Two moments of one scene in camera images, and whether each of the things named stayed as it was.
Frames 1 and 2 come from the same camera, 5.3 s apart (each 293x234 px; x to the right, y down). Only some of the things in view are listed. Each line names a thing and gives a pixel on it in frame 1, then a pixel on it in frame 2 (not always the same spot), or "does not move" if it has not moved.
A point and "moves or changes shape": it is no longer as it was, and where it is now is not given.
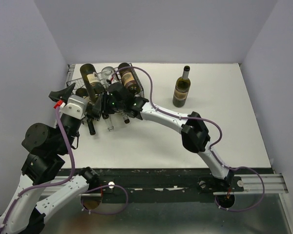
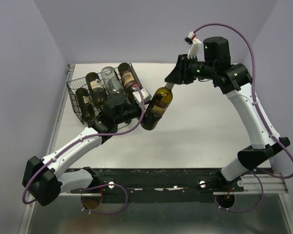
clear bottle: (107, 72) does not move
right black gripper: (105, 110) -> (180, 73)
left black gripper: (64, 94) -> (151, 117)
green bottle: (92, 81) moves or changes shape
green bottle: (181, 89) -> (160, 102)
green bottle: (129, 78) does not move
